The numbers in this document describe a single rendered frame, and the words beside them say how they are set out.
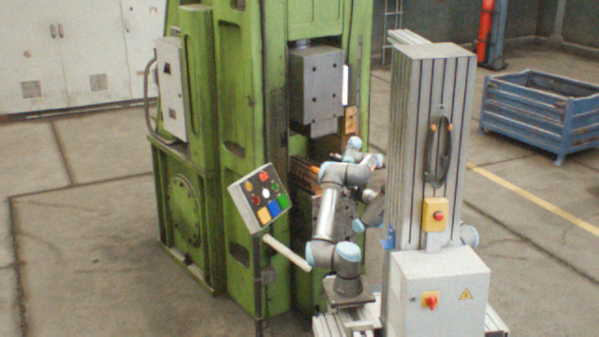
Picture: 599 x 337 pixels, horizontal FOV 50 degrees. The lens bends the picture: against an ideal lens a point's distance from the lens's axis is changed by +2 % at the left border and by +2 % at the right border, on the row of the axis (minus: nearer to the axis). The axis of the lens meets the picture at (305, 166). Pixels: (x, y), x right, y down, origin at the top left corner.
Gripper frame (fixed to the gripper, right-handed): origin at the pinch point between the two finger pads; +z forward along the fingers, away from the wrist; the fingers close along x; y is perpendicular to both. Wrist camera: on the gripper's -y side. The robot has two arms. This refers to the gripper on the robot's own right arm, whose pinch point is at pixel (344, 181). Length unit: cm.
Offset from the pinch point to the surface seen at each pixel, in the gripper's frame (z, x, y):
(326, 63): 16, -1, -69
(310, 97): 16, -13, -51
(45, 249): 220, -127, 97
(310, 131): 17.1, -12.3, -29.9
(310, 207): 13.6, -15.9, 17.4
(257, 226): -10, -68, 4
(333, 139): 38.9, 22.9, -11.6
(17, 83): 570, -53, 42
